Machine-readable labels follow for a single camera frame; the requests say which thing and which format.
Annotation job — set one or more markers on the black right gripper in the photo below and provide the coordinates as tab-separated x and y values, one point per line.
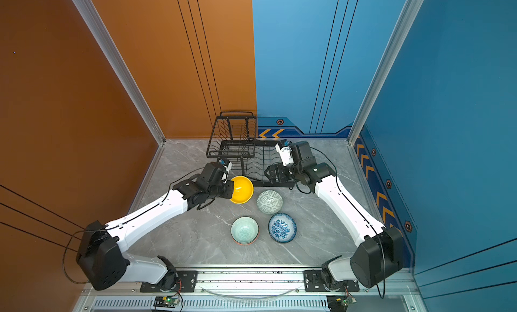
280	168

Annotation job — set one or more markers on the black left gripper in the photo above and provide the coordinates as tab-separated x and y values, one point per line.
229	189

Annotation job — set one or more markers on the yellow bowl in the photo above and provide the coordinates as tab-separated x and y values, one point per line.
243	190

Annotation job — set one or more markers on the grey-green patterned bowl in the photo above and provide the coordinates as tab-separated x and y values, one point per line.
270	202

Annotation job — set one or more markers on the mint green bowl red rim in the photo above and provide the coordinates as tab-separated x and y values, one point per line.
244	230

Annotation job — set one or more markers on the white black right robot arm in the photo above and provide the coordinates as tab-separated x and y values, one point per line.
379	249

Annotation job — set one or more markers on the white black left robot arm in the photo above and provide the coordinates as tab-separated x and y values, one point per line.
103	253

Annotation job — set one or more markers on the blue white floral bowl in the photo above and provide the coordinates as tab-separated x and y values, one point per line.
282	228

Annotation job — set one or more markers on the green circuit board left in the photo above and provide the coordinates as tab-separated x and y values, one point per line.
166	303

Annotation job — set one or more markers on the green circuit board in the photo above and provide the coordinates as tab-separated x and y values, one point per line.
166	303
340	303

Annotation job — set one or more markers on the green circuit board right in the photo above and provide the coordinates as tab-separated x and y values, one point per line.
340	303

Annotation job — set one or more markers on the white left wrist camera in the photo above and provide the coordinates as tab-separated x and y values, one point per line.
227	164

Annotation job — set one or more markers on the black wire dish rack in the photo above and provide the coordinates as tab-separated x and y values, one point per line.
235	135

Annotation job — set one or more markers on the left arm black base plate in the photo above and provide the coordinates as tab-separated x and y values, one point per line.
184	282

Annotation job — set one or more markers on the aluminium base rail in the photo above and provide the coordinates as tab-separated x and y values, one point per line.
256	288

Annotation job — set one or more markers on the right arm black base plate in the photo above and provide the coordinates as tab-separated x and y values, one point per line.
316	281

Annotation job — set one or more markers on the aluminium corner post right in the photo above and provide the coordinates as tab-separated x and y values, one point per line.
399	34

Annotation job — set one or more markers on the aluminium corner post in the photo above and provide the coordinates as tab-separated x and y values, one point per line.
399	34
98	29

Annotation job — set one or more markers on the aluminium corner post left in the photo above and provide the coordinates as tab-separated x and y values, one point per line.
98	29

